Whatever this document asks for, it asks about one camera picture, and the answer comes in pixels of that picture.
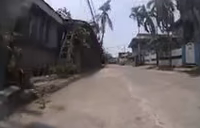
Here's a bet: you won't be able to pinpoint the bushes by building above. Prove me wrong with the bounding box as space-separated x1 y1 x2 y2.
49 61 81 78

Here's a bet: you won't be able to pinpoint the grey concrete road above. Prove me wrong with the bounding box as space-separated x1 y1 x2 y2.
0 63 200 128

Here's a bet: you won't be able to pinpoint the building with grey roof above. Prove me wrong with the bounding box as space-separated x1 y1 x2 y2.
127 32 162 66

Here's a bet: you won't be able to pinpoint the leaning pole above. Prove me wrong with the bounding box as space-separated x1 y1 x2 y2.
86 0 98 25

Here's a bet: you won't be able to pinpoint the dark building with sloped roof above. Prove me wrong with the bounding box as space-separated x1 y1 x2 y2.
0 0 104 98

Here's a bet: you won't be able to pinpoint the row of palm trees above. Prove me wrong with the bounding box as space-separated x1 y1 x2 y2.
94 0 200 68

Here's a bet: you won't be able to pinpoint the dirt and rubble verge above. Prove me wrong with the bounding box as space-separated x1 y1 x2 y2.
0 68 99 128

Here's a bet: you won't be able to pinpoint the white and blue wall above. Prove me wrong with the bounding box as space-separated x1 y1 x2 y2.
144 34 200 69

